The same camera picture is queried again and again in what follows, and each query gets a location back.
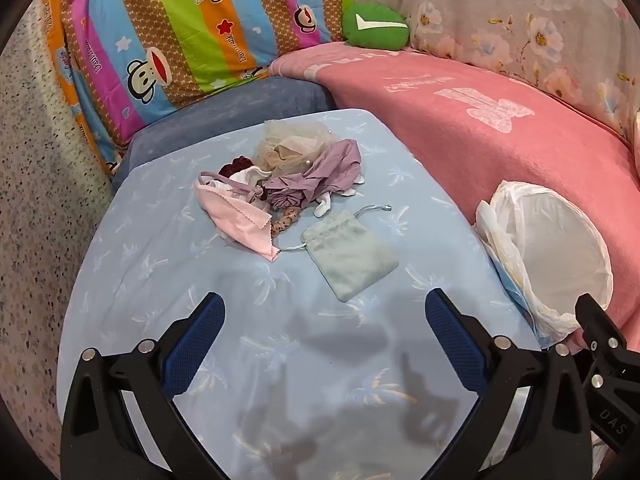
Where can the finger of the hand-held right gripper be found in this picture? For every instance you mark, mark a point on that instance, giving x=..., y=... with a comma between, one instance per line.
x=600, y=330

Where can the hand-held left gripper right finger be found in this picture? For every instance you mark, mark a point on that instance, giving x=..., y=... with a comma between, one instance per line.
x=452, y=331

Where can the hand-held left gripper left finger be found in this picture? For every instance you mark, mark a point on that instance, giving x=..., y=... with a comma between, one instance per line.
x=197, y=331

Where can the white bag lined trash bin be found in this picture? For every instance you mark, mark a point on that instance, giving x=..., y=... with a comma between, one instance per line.
x=550, y=245

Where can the beige polka dot scrunchie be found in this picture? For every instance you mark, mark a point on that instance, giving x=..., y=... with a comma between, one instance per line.
x=285, y=222

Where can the pink cloth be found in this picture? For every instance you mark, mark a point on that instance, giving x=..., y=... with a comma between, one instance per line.
x=235, y=225

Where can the lilac headband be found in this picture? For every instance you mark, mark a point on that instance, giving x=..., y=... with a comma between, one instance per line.
x=227, y=182

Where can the dark red scrunchie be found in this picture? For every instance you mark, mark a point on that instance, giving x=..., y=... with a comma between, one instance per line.
x=237, y=166

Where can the lilac fabric bundle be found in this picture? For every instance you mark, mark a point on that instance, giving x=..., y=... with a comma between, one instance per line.
x=320, y=170

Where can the pink blanket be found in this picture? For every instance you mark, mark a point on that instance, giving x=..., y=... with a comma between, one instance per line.
x=450, y=125

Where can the beige tulle mesh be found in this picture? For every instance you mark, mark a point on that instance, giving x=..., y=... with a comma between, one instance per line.
x=292, y=132

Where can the blue-grey sofa cushion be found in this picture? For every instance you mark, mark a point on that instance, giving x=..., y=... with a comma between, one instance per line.
x=225, y=110

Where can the colourful monkey print quilt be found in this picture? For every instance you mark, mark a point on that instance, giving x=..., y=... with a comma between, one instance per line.
x=165, y=30

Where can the green round cushion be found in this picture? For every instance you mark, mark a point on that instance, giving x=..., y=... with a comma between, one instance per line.
x=372, y=27

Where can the grey floral blanket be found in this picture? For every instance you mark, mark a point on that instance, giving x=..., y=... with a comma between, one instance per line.
x=500, y=15

